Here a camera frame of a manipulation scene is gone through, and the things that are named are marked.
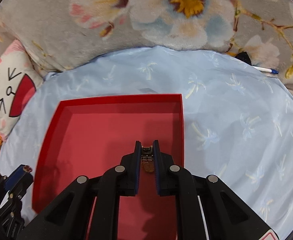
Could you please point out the white blue pen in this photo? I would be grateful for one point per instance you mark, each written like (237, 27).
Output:
(266, 70)

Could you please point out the black object on blanket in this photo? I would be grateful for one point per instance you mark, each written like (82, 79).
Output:
(243, 56)

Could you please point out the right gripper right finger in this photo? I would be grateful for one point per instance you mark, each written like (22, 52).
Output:
(206, 208)

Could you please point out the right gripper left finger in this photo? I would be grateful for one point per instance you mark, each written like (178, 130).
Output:
(88, 208)

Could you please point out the gold oval brooch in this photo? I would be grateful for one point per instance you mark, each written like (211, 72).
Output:
(147, 159)

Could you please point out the white cat face pillow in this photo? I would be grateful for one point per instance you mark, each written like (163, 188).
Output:
(18, 83)

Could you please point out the grey floral blanket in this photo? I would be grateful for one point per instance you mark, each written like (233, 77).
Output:
(60, 35)

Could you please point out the red cardboard box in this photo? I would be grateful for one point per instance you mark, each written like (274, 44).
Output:
(90, 135)

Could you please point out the light blue palm cloth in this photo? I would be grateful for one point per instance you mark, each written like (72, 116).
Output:
(238, 121)

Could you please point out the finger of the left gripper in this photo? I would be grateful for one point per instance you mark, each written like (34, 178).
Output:
(21, 176)

